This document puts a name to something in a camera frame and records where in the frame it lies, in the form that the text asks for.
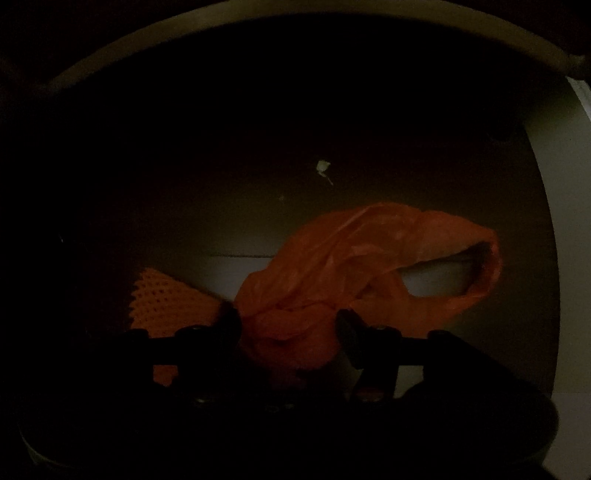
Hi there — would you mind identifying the wooden nightstand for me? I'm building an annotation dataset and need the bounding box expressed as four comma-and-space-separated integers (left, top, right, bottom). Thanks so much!
1, 1, 567, 322

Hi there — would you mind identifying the small white paper scrap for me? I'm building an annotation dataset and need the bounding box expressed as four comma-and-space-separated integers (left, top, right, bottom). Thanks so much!
317, 160, 332, 185

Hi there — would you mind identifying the orange plastic bag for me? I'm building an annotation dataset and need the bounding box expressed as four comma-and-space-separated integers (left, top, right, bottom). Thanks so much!
235, 203, 502, 370

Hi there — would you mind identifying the orange foam fruit net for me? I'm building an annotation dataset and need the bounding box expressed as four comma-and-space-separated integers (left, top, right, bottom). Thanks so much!
127, 267, 223, 386

